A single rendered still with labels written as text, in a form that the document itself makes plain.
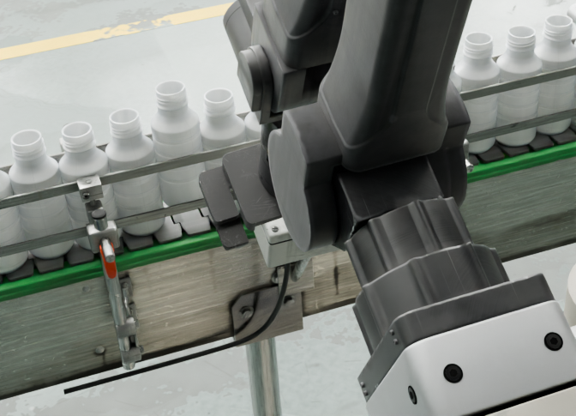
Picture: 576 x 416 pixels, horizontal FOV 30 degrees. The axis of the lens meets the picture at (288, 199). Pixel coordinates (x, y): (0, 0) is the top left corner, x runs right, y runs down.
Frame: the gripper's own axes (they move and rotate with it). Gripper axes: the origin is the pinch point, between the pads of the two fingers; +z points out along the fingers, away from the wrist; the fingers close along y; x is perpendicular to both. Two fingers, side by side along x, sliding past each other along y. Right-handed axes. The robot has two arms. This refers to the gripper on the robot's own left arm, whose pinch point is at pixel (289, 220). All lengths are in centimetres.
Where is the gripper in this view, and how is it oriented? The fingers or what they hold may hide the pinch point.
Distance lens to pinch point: 92.9
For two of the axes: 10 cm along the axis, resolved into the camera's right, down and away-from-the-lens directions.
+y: -9.3, 3.0, -2.0
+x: 3.6, 8.4, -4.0
